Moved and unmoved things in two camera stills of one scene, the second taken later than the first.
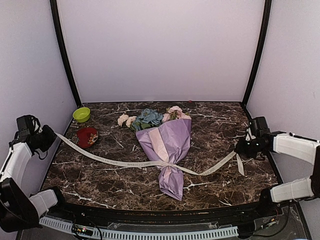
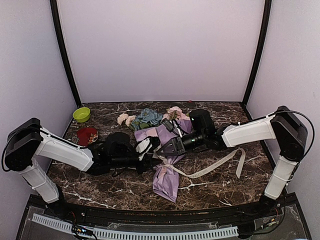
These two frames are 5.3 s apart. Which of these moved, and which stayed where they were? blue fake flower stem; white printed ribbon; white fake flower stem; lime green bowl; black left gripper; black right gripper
Moved: black left gripper; black right gripper; white printed ribbon
Stayed: white fake flower stem; blue fake flower stem; lime green bowl
